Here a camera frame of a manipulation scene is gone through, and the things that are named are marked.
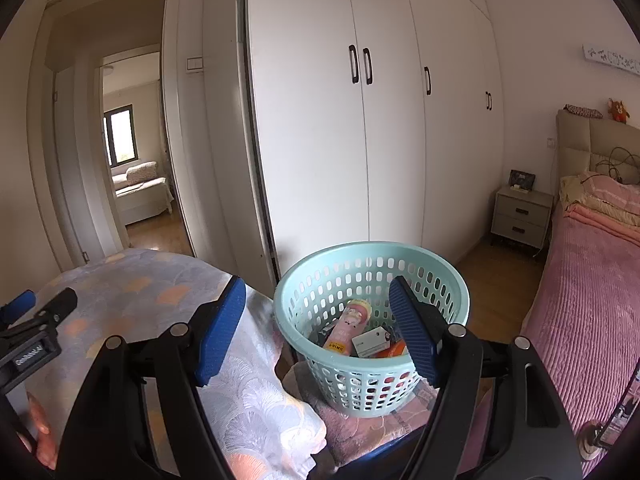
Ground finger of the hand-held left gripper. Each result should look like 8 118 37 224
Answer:
0 290 37 328
10 287 78 336

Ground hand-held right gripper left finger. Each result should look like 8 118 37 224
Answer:
57 276 247 480

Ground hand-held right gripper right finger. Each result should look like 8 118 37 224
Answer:
388 275 583 480

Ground orange paper cup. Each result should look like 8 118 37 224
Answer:
375 339 408 359

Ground pink bottle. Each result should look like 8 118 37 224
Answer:
322 299 372 356

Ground teal plastic basket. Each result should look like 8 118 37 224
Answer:
273 241 471 419

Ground person's left hand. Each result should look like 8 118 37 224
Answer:
17 390 65 471

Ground pink stool cushion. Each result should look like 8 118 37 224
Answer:
282 360 493 476

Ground cream daybed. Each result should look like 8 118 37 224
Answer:
111 161 175 226

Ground grey nightstand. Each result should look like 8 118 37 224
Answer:
490 183 555 251

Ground pink bedspread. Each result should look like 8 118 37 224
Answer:
520 200 640 461

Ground dark framed window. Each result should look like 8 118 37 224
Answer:
103 105 136 168

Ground metal floor stand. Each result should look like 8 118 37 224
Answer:
577 360 640 461

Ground folded pink blankets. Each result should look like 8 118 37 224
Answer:
559 170 640 235

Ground white wardrobe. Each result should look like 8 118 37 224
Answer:
242 0 506 286

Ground beige padded headboard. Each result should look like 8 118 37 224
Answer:
556 110 640 196

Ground dark patterned cloth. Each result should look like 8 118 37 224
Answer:
564 103 603 120

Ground orange plush toy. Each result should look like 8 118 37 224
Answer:
606 97 630 123

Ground black cable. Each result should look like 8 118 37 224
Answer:
595 146 640 184

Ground white wall decoration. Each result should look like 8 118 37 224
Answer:
582 44 640 76

